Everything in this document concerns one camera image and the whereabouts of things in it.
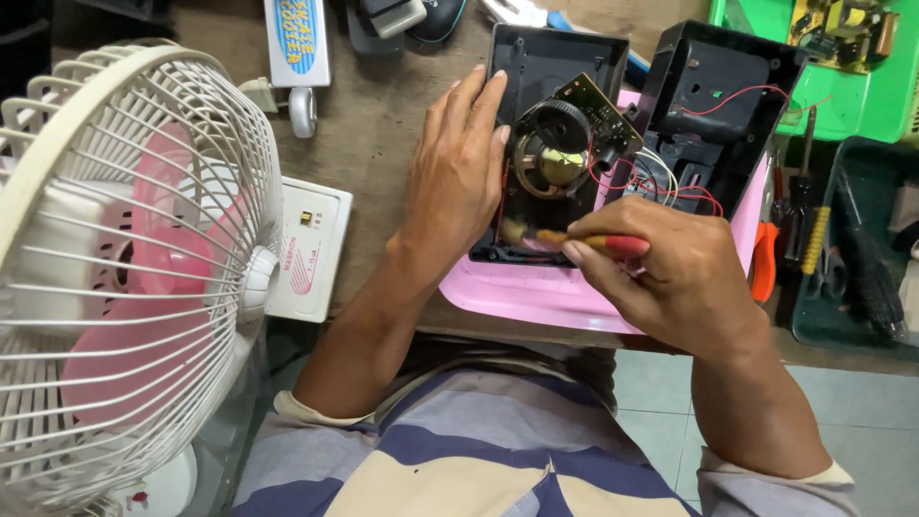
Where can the person's left hand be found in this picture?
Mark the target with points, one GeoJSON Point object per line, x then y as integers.
{"type": "Point", "coordinates": [452, 172]}

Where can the person's right hand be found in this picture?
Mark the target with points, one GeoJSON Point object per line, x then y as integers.
{"type": "Point", "coordinates": [682, 280]}

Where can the black radio front casing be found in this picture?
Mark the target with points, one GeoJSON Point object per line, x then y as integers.
{"type": "Point", "coordinates": [553, 57]}

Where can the black radio casing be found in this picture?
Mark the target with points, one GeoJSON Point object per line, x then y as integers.
{"type": "Point", "coordinates": [725, 79]}
{"type": "Point", "coordinates": [553, 57]}

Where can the round brass speaker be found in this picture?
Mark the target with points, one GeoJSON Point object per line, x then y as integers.
{"type": "Point", "coordinates": [553, 169]}

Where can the black ribbed tuning wheel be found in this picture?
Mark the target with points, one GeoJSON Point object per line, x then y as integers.
{"type": "Point", "coordinates": [563, 118]}

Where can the pink plastic tray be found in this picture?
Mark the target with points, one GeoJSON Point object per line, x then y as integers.
{"type": "Point", "coordinates": [531, 294]}

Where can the dark green tool tray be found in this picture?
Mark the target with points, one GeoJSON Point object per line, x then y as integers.
{"type": "Point", "coordinates": [825, 319]}

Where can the grey scissors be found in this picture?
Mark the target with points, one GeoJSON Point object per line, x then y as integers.
{"type": "Point", "coordinates": [833, 276]}

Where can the black computer mouse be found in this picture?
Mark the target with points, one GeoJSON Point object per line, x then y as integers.
{"type": "Point", "coordinates": [439, 18]}

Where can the green radio circuit board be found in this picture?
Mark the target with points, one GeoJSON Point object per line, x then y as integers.
{"type": "Point", "coordinates": [610, 115]}

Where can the grey plastic device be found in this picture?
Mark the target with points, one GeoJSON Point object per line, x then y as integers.
{"type": "Point", "coordinates": [391, 14]}

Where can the white and blue tool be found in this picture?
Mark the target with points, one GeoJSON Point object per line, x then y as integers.
{"type": "Point", "coordinates": [520, 11]}

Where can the black bristle brush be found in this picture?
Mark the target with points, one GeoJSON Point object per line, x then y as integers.
{"type": "Point", "coordinates": [872, 280]}

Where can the white toy scooter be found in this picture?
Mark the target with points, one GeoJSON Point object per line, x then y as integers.
{"type": "Point", "coordinates": [296, 39]}

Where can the black radio back casing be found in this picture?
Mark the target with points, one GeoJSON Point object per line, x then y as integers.
{"type": "Point", "coordinates": [725, 79]}

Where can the green plastic basket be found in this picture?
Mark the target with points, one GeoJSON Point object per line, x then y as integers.
{"type": "Point", "coordinates": [861, 100]}

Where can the person's striped shirt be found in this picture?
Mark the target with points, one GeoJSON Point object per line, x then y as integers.
{"type": "Point", "coordinates": [467, 459]}

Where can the yellow circuit board with parts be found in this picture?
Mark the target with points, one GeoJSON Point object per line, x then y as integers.
{"type": "Point", "coordinates": [840, 32]}

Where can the white desk fan pink blades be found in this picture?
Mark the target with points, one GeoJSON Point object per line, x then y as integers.
{"type": "Point", "coordinates": [143, 237]}

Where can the white round plastic base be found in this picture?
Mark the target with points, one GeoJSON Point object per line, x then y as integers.
{"type": "Point", "coordinates": [165, 488]}

